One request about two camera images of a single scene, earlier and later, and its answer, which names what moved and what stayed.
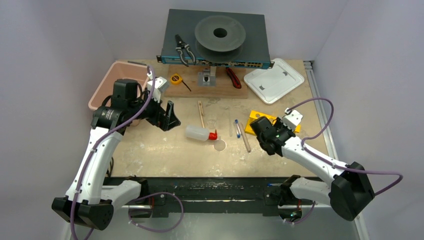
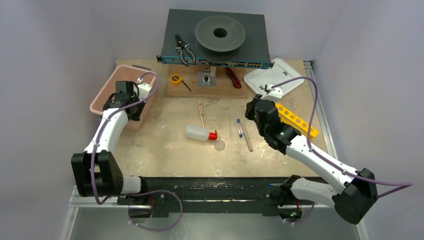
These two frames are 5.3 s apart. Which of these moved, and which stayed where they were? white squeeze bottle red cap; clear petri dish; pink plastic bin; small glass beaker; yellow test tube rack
Moved: yellow test tube rack; pink plastic bin
Stayed: clear petri dish; white squeeze bottle red cap; small glass beaker
